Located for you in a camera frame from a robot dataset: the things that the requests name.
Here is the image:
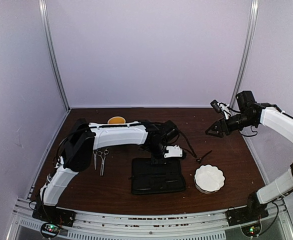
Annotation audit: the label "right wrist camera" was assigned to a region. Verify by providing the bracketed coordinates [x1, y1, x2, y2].
[210, 99, 232, 120]

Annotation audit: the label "white floral ceramic mug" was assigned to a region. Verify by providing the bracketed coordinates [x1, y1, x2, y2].
[107, 116, 126, 125]

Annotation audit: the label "silver thinning hair scissors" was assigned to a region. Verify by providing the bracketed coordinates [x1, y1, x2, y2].
[97, 148, 109, 177]

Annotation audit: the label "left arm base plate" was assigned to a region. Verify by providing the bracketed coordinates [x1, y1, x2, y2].
[32, 205, 76, 227]

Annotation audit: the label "front aluminium rail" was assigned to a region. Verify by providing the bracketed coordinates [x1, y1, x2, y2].
[4, 198, 293, 240]

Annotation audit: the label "left circuit board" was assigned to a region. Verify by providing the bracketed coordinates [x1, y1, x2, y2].
[40, 222, 61, 238]

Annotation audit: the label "aluminium frame post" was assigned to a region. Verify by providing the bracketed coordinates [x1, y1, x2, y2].
[38, 0, 71, 112]
[230, 0, 260, 108]

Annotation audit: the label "left aluminium frame post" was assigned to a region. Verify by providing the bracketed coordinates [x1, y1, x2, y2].
[38, 0, 71, 112]

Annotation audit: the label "black hair clip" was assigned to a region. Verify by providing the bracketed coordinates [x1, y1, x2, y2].
[195, 150, 212, 163]

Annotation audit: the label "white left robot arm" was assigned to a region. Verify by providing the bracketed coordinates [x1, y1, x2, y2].
[36, 118, 184, 222]

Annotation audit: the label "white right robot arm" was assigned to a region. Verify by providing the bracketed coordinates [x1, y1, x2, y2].
[205, 90, 293, 221]

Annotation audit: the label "right aluminium frame post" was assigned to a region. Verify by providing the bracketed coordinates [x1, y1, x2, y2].
[230, 0, 260, 108]

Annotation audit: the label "black zippered tool case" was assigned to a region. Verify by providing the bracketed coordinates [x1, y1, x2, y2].
[130, 157, 186, 195]

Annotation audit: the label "right circuit board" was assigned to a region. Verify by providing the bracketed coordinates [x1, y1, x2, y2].
[242, 224, 262, 237]

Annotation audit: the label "silver straight hair scissors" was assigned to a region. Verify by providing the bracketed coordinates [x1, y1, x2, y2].
[93, 149, 98, 170]

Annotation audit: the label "white scalloped ceramic bowl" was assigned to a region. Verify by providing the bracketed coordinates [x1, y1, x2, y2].
[193, 164, 226, 194]

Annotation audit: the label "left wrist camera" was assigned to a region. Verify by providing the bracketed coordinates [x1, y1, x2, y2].
[163, 145, 186, 159]

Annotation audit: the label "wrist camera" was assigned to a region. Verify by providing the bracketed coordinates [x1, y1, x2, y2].
[163, 145, 186, 159]
[210, 99, 232, 120]

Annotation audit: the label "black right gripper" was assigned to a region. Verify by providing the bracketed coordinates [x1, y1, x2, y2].
[206, 111, 257, 138]

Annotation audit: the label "circuit board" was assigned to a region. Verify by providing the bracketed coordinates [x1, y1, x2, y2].
[242, 224, 262, 237]
[40, 222, 61, 238]

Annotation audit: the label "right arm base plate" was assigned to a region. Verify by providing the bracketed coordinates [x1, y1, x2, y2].
[225, 206, 269, 226]

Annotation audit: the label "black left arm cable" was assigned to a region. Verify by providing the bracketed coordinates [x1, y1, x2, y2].
[141, 120, 199, 159]

